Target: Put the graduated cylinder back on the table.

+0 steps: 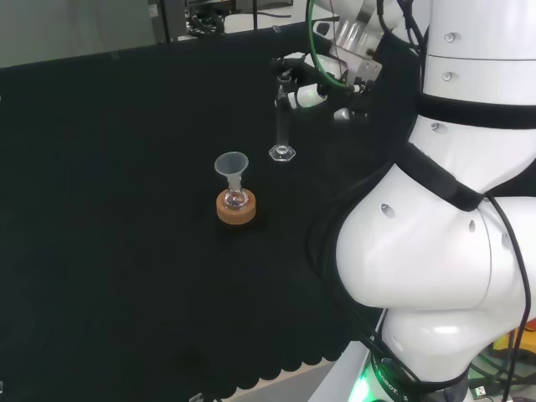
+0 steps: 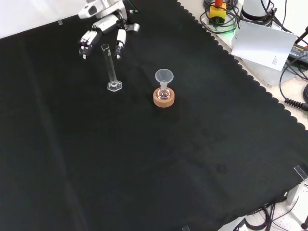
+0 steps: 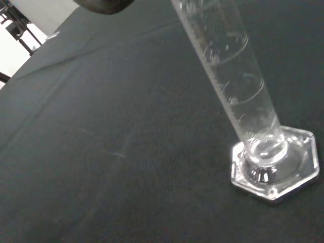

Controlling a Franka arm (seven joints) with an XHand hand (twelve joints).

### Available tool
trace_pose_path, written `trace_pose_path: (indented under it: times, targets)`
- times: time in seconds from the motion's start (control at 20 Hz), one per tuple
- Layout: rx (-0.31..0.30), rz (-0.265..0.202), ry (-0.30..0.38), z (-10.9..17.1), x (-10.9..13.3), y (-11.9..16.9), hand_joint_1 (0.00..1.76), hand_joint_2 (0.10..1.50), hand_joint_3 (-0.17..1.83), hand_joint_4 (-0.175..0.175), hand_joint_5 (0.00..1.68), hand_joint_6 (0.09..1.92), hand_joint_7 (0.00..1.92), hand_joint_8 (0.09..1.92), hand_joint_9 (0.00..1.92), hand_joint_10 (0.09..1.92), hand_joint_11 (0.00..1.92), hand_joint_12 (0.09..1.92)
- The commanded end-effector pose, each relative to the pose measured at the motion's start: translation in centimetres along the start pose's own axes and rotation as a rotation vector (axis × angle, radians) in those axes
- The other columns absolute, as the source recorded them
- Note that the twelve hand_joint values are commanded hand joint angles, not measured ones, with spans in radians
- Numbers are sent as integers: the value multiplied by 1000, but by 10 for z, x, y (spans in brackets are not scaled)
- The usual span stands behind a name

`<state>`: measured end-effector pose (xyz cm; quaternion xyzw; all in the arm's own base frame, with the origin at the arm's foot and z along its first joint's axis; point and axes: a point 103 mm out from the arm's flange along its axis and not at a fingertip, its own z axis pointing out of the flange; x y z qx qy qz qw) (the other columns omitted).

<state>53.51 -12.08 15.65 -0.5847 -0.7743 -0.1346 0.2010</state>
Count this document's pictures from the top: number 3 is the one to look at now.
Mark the clear tape strip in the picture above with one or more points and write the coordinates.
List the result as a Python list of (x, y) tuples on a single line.
[(52, 35)]

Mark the black cloth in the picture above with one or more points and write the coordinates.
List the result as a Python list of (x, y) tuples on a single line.
[(114, 152)]

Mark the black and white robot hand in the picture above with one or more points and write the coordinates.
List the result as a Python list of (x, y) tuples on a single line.
[(103, 6)]

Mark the black tripod frame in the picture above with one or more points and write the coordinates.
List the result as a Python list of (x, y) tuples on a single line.
[(20, 33)]

